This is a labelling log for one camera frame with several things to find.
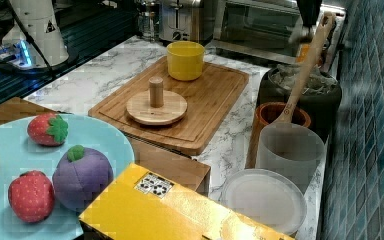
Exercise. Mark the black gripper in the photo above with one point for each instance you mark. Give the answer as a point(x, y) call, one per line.
point(309, 11)

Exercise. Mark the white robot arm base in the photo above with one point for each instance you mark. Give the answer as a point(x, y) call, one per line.
point(35, 35)

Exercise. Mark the pile of tea bags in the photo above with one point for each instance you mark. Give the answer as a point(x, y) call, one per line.
point(318, 83)

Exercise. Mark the wooden spoon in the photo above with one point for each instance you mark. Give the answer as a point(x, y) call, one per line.
point(311, 59)

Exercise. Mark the orange bottle with white cap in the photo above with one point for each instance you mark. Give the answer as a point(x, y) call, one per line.
point(304, 48)

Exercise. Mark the brown wooden cup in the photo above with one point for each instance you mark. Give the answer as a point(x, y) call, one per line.
point(265, 114)

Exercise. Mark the bamboo cutting board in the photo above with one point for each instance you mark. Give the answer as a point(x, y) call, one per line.
point(209, 98)

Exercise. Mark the frosted plastic container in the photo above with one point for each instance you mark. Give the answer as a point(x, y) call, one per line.
point(290, 150)

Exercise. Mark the yellow ceramic cup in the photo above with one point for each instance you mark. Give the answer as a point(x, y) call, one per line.
point(185, 60)

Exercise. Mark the silver toaster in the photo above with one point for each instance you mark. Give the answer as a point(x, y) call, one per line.
point(186, 20)

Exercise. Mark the glass jar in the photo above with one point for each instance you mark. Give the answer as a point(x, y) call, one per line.
point(148, 19)

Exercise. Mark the round wooden lid with knob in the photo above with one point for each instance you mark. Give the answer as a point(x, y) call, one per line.
point(156, 106)

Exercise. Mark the clear plastic lid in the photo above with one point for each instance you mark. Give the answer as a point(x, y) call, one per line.
point(266, 197)

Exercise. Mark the yellow cardboard box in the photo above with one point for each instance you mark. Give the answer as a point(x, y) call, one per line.
point(142, 205)

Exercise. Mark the purple plush fruit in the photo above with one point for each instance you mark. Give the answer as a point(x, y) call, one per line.
point(80, 176)

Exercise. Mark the plush strawberry upper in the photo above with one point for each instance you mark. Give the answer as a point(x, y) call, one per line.
point(48, 129)

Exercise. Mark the plush strawberry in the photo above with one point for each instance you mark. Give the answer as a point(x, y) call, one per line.
point(31, 196)
point(48, 129)

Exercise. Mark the light blue plate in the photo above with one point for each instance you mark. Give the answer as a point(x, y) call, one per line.
point(18, 154)

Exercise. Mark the plush strawberry lower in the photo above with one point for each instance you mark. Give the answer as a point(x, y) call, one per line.
point(31, 196)

